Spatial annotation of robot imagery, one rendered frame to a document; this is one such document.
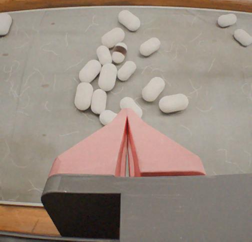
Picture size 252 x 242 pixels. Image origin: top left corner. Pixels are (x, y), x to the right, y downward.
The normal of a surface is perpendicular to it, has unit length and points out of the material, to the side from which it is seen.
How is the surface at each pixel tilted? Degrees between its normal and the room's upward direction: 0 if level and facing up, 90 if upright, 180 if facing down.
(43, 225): 45
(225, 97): 0
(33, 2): 90
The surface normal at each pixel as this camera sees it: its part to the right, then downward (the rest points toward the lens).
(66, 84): 0.01, -0.26
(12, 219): 0.00, -0.87
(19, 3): 0.01, 0.96
